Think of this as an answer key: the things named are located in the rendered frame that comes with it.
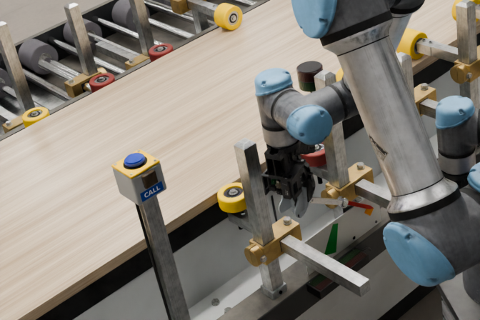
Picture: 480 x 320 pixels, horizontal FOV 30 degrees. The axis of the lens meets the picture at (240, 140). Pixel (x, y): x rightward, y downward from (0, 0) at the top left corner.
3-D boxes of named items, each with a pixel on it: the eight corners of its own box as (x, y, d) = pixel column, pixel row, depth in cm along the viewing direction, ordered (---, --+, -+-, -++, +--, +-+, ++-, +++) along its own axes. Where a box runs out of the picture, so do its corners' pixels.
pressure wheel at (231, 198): (257, 216, 222) (249, 178, 216) (257, 236, 215) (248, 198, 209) (225, 220, 223) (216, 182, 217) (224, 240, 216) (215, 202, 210)
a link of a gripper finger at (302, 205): (290, 229, 193) (283, 195, 188) (301, 213, 197) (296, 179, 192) (303, 232, 192) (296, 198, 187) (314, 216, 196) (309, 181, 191)
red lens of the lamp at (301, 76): (328, 73, 203) (328, 65, 202) (310, 84, 200) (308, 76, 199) (311, 66, 207) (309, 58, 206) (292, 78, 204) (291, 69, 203)
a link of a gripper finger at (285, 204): (277, 227, 195) (271, 193, 190) (289, 211, 199) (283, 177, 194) (290, 229, 193) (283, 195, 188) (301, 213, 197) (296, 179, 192)
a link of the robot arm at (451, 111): (476, 113, 173) (431, 113, 176) (478, 160, 179) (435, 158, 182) (479, 92, 180) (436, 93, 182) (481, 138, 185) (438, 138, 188)
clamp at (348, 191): (374, 185, 220) (372, 168, 218) (336, 212, 214) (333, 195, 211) (358, 177, 224) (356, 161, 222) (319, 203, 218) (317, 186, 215)
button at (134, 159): (150, 163, 172) (148, 156, 171) (133, 173, 170) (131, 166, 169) (138, 156, 175) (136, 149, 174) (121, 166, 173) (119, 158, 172)
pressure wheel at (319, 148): (342, 180, 228) (337, 143, 222) (320, 196, 225) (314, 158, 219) (320, 170, 234) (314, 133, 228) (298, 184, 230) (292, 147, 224)
